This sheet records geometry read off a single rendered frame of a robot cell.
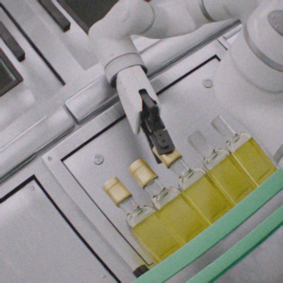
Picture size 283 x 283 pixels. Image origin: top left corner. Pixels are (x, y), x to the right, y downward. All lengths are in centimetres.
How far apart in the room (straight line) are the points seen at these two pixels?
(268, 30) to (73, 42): 86
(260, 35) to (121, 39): 60
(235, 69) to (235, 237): 37
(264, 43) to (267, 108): 10
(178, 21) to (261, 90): 58
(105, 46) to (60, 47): 23
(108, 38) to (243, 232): 48
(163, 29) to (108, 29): 11
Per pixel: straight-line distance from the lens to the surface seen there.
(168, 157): 143
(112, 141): 159
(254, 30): 95
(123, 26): 148
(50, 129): 160
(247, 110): 100
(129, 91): 144
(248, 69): 97
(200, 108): 163
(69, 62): 170
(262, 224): 128
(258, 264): 124
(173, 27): 154
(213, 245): 126
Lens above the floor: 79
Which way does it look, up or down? 16 degrees up
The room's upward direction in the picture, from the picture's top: 40 degrees counter-clockwise
